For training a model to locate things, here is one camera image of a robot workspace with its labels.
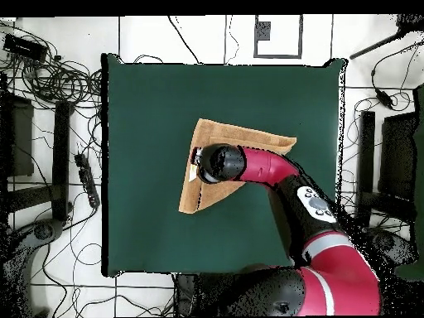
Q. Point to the black equipment case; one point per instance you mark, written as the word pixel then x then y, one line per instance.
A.
pixel 21 139
pixel 397 149

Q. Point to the black tripod pole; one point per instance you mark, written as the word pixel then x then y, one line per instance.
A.
pixel 374 46

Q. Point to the orange terry towel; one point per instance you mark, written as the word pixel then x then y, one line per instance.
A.
pixel 232 132

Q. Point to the black power adapter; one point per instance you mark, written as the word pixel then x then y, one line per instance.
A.
pixel 384 98

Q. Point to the black stand bar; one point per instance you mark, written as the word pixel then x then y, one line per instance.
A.
pixel 61 159
pixel 367 132

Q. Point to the dark green tablecloth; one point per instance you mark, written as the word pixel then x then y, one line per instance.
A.
pixel 139 99

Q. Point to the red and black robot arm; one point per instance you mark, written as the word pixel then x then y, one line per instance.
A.
pixel 271 165

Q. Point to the black power strip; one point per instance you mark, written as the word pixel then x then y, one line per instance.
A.
pixel 86 179

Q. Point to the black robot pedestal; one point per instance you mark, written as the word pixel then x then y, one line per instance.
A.
pixel 184 294

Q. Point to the grey square floor frame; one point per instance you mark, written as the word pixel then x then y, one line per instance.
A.
pixel 263 31

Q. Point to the black electronics box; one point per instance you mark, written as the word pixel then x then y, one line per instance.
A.
pixel 25 48

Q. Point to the black stand base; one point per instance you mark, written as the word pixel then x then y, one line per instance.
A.
pixel 43 231
pixel 391 243

